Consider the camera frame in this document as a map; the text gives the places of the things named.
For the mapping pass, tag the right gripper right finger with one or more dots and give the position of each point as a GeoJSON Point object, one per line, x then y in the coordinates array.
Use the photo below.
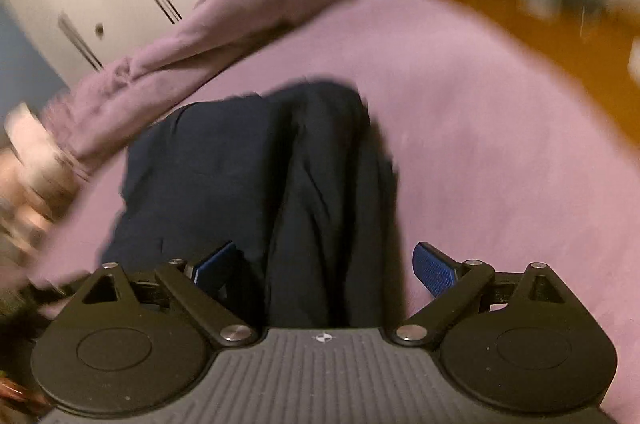
{"type": "Point", "coordinates": [459, 290]}

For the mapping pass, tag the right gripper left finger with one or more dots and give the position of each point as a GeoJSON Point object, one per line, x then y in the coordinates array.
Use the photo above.
{"type": "Point", "coordinates": [217, 291]}

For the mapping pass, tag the dark navy garment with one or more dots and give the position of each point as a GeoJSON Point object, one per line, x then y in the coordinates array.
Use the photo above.
{"type": "Point", "coordinates": [298, 180]}

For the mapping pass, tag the purple bed sheet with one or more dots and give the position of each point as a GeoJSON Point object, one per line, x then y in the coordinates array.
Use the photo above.
{"type": "Point", "coordinates": [499, 156]}

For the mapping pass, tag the white plush toy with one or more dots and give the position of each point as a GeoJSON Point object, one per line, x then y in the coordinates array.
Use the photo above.
{"type": "Point", "coordinates": [45, 169]}

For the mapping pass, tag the purple rolled duvet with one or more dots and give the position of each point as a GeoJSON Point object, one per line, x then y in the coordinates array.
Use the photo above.
{"type": "Point", "coordinates": [107, 109]}

